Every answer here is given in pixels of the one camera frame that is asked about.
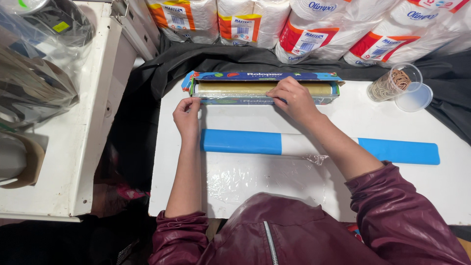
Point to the clear round plastic lid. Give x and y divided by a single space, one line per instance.
414 99

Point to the bunch of rubber bands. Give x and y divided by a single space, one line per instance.
393 83

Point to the person's left hand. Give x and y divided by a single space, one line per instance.
187 119

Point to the cling film roll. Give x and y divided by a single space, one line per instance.
235 88

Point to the white metal cabinet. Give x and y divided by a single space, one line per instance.
92 110

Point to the blue cling film box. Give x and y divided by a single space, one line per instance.
235 100

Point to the maroon jacket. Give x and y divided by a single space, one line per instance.
312 232

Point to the black cloth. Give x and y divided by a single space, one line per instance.
165 70

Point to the clear cling film sheet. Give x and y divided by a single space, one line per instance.
257 180

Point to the blue and white rolled sheet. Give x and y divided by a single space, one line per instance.
239 141

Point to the clear plastic cup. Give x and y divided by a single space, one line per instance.
384 88

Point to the brown cardboard piece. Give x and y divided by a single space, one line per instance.
35 162

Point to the paper towel pack orange label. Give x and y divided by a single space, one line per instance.
184 18
254 20

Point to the paper towel pack red label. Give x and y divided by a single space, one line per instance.
415 35
323 33

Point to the person's right hand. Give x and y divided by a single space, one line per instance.
298 101

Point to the heap of clear plastic bags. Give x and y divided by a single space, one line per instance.
33 73

